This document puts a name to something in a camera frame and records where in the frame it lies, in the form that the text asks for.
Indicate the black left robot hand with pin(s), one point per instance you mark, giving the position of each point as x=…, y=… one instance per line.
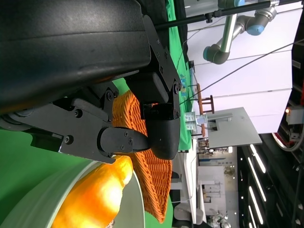
x=71, y=47

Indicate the orange striped bread bun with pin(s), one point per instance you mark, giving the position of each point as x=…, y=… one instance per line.
x=95, y=197

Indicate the grey-green bowl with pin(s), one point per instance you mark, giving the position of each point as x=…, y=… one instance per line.
x=35, y=202

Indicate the grey industrial robot arm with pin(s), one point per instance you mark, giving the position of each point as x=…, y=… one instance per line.
x=226, y=38

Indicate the orange wicker basket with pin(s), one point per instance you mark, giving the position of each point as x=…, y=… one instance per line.
x=154, y=180

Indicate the black backdrop cloth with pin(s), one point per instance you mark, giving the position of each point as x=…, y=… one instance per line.
x=158, y=7

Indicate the green backdrop cloth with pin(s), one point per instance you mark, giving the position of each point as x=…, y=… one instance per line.
x=178, y=42

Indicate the black pole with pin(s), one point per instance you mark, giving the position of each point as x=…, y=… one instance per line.
x=185, y=20

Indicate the colourful printed sticker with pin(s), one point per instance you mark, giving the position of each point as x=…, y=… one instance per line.
x=184, y=83

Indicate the green tablecloth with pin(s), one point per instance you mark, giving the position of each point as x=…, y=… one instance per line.
x=23, y=166

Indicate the brown wooden stool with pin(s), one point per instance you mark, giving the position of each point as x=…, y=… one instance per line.
x=200, y=99

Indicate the grey table top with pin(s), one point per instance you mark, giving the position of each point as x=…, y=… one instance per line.
x=237, y=128

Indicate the grey box with orange lamp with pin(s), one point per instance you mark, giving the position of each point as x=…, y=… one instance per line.
x=295, y=116

